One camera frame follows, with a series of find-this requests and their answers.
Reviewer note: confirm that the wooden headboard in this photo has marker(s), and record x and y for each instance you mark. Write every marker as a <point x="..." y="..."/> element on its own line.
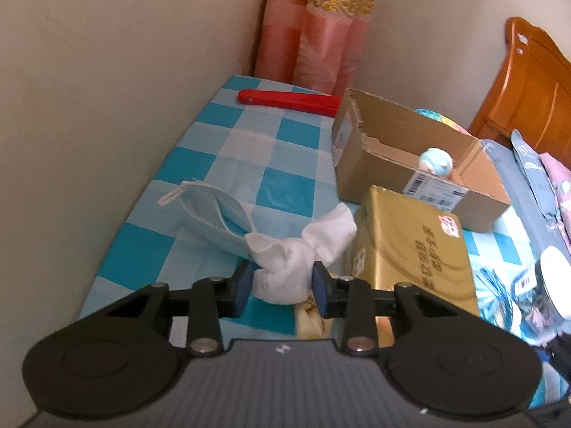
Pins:
<point x="531" y="84"/>

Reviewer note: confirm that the blue striped plush ball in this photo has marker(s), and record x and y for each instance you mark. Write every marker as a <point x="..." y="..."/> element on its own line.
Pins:
<point x="437" y="160"/>

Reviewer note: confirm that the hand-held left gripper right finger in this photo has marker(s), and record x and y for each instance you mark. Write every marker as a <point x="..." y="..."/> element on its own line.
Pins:
<point x="319" y="290"/>

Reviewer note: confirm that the blue face mask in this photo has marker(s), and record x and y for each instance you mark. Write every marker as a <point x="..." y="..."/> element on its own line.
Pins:
<point x="209" y="218"/>

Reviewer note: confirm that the pink floral pillow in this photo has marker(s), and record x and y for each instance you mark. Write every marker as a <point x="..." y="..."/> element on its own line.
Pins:
<point x="560" y="187"/>

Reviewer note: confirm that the blue checkered tablecloth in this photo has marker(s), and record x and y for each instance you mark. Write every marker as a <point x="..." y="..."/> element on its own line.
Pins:
<point x="290" y="156"/>

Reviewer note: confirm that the pillows on bed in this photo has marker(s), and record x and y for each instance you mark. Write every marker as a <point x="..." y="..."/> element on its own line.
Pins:
<point x="499" y="160"/>

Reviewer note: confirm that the grey-blue leaf print pillow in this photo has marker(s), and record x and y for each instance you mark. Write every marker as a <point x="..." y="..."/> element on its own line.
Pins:
<point x="528" y="165"/>

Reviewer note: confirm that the brown cardboard box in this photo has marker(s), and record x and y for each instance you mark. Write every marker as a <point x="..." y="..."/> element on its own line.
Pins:
<point x="366" y="174"/>

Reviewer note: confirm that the gold tissue pack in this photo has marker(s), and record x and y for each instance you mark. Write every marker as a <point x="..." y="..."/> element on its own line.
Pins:
<point x="410" y="249"/>

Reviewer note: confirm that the white cloth sock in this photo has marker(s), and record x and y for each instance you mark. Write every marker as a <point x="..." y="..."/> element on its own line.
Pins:
<point x="285" y="272"/>

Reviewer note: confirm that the pastel bubble fidget toy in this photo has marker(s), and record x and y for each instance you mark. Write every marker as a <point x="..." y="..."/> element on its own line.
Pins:
<point x="439" y="118"/>

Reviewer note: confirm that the pink curtain with gold trim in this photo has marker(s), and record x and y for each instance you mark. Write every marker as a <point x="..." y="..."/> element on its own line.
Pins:
<point x="321" y="26"/>

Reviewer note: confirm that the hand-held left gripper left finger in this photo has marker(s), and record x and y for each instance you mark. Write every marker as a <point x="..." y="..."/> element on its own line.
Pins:
<point x="243" y="286"/>

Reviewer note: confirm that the clear jar with white lid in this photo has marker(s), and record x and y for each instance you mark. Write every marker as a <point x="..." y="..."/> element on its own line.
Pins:
<point x="542" y="294"/>

